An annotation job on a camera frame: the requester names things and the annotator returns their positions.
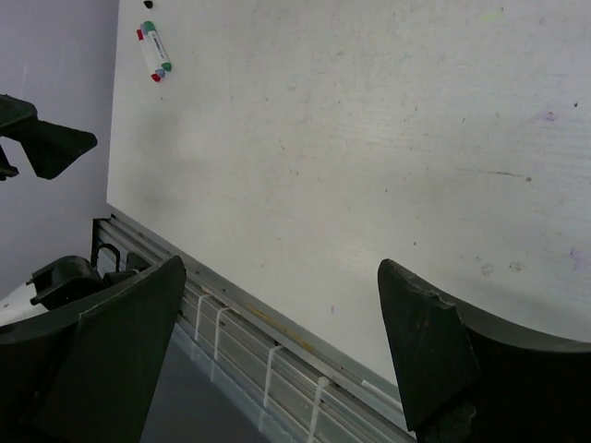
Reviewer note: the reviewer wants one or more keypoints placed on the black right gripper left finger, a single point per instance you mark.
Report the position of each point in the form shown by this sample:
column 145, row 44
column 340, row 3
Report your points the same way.
column 87, row 371

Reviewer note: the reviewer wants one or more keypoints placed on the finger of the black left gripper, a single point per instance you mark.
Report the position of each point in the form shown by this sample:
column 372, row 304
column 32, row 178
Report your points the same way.
column 49, row 148

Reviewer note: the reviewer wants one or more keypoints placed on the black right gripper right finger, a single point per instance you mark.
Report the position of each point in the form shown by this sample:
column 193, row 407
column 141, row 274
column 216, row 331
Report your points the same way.
column 465, row 375

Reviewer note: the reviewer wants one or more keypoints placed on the red capped white marker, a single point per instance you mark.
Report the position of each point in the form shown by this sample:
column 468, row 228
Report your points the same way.
column 157, row 73

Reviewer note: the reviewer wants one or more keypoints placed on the green capped white marker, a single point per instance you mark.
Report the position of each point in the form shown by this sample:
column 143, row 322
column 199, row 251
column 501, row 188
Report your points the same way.
column 153, row 38

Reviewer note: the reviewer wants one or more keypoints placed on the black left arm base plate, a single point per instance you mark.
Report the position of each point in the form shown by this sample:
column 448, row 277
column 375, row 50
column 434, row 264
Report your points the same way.
column 72, row 278

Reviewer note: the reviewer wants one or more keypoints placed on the aluminium frame rail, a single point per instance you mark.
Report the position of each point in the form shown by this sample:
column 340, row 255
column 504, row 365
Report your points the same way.
column 293, row 386

